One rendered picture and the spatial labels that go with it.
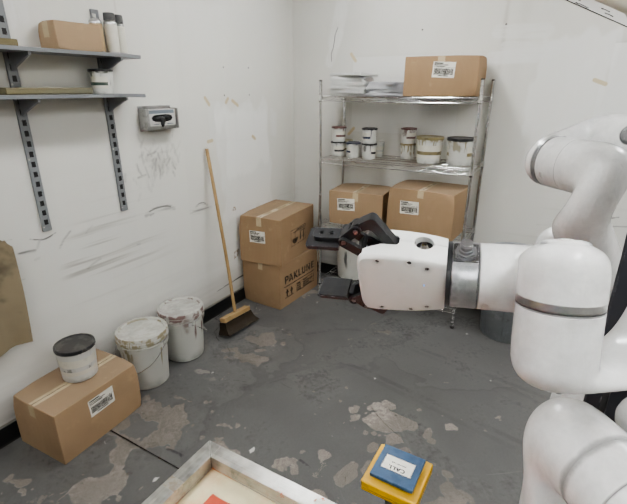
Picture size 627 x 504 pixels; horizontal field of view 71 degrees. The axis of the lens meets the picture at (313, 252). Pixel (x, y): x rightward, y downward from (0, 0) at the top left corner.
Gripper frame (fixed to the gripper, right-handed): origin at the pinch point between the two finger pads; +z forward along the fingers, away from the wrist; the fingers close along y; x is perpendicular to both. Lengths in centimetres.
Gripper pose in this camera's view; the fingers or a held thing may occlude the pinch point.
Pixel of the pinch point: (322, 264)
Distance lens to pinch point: 55.5
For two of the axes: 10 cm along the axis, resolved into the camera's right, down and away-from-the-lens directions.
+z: -9.5, -0.6, 3.0
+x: 2.5, -7.2, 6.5
